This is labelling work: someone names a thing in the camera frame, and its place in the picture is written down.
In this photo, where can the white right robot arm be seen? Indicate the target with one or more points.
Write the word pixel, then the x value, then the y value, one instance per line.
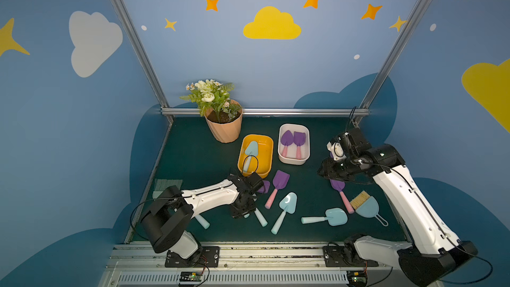
pixel 434 250

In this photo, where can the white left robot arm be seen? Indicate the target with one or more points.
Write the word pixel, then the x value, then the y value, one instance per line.
pixel 165 222

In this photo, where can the potted white flower plant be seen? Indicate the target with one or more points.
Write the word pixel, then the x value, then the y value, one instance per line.
pixel 223 115

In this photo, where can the white plastic storage box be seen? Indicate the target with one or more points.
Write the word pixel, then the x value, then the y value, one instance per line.
pixel 305 149

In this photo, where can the aluminium frame post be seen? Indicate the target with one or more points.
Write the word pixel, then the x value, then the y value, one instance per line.
pixel 132 34
pixel 403 38

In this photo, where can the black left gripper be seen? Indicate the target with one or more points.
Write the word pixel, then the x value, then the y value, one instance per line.
pixel 243 204

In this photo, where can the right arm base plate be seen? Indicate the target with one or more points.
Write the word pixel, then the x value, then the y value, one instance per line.
pixel 338 256

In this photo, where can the aluminium rail front frame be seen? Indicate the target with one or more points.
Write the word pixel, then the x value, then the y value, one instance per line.
pixel 242 264

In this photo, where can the rear aluminium crossbar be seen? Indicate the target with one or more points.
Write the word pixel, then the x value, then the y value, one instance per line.
pixel 296 112

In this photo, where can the left circuit board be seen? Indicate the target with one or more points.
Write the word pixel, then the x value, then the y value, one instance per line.
pixel 190 278

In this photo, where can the left aluminium frame post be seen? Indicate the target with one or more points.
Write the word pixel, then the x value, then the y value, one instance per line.
pixel 132 34

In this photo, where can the blue hand brush tan bristles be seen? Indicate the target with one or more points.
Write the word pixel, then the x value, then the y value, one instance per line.
pixel 367 206

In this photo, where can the light blue pointed shovel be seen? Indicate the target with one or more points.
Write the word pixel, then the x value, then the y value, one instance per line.
pixel 288 206
pixel 251 152

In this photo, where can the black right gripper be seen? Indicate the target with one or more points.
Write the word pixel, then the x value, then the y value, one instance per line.
pixel 332 169

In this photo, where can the purple square shovel lying sideways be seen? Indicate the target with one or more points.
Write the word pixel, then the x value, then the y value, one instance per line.
pixel 265 187

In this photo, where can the right circuit board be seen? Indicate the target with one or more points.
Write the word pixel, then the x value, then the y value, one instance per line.
pixel 356 279

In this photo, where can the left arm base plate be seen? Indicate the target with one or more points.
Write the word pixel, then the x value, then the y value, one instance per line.
pixel 204 256

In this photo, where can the yellow plastic storage box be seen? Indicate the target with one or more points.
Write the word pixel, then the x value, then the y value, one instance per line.
pixel 262 164

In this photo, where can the right aluminium frame post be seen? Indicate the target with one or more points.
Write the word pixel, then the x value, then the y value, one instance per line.
pixel 403 38

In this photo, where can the purple pointed shovel pink handle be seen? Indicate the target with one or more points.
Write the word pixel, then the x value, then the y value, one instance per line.
pixel 287 140

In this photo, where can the purple square shovel pink handle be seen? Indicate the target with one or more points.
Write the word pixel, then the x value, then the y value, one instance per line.
pixel 279 182

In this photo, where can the circuit board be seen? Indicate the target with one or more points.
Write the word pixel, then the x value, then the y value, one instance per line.
pixel 356 279
pixel 190 278

